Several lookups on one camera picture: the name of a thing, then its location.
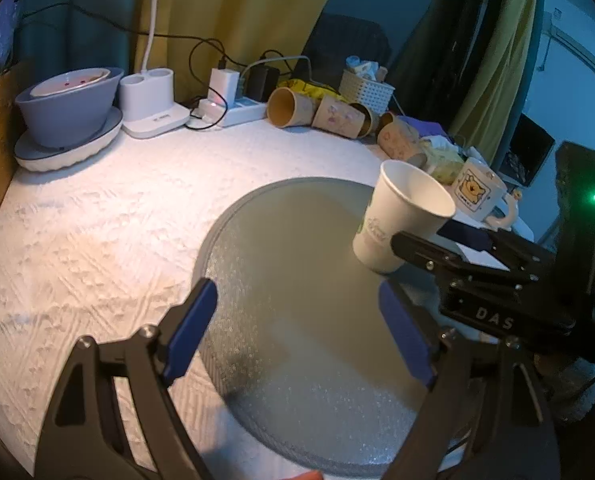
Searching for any white woven basket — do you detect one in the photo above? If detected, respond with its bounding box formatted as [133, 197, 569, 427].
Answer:
[338, 56, 396, 112]

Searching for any yellow curtain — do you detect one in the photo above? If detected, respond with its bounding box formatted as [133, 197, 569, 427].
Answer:
[138, 0, 351, 107]

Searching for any white paper cup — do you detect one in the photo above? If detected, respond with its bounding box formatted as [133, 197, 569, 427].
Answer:
[352, 160, 457, 274]

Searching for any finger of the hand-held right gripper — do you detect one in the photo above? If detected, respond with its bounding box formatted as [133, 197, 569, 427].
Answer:
[487, 232, 558, 282]
[391, 231, 511, 287]

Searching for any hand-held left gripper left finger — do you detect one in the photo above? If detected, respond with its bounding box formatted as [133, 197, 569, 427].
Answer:
[34, 277, 218, 480]

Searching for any round grey mat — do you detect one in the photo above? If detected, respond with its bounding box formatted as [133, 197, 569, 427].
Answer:
[192, 176, 478, 464]

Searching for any black cable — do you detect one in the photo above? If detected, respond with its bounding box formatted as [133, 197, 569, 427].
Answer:
[20, 2, 228, 70]

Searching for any yellow hanging cloth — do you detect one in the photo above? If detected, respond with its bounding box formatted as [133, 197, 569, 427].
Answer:
[450, 0, 541, 149]

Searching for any pink plate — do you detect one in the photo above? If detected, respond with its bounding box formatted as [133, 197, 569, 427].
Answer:
[30, 67, 112, 97]

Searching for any laptop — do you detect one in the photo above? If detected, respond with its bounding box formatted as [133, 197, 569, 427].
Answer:
[497, 112, 557, 187]

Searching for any yellow packet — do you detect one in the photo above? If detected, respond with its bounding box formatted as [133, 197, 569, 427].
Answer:
[278, 79, 341, 102]

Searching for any white power strip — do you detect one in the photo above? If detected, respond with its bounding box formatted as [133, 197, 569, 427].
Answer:
[186, 97, 269, 129]

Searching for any yellow tissue pack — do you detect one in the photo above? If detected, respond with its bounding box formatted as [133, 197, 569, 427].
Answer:
[420, 140, 466, 185]

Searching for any white scalloped plate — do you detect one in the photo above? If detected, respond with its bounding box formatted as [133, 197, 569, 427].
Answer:
[14, 107, 124, 172]

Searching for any dark hanging cloth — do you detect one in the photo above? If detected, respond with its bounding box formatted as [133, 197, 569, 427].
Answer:
[391, 0, 511, 127]

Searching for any white bear mug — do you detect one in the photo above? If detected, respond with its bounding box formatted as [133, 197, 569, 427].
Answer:
[450, 156, 521, 231]

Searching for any grey bowl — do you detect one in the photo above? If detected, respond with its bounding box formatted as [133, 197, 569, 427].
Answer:
[15, 67, 126, 148]

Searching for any purple cloth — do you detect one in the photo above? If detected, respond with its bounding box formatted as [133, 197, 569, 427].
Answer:
[397, 115, 454, 142]

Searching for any dark chair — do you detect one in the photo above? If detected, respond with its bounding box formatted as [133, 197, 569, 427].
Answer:
[302, 14, 393, 87]

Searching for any plain brown paper cup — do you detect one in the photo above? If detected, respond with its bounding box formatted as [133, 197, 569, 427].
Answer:
[268, 86, 322, 129]

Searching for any printed brown paper cup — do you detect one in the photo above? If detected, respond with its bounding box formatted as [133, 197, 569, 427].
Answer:
[311, 95, 378, 139]
[376, 112, 424, 159]

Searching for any black power adapter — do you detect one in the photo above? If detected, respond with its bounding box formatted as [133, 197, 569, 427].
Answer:
[249, 66, 280, 103]

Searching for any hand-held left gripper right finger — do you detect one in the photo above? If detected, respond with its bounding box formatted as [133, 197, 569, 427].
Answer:
[377, 280, 562, 480]

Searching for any white charger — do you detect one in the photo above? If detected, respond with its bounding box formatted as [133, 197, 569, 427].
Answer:
[208, 67, 242, 107]

